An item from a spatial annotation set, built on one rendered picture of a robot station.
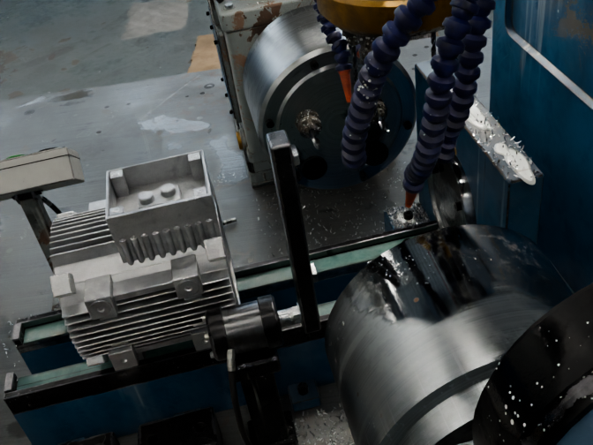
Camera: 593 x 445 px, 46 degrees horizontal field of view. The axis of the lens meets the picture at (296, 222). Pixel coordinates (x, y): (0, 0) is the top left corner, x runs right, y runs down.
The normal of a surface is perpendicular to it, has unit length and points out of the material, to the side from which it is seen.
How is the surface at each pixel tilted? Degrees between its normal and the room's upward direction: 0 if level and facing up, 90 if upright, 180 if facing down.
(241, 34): 90
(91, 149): 0
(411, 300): 24
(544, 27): 90
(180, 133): 0
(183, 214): 90
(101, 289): 0
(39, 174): 52
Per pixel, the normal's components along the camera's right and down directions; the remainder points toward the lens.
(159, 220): 0.20, 0.59
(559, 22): -0.97, 0.23
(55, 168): 0.07, 0.00
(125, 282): -0.14, -0.77
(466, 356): -0.41, -0.67
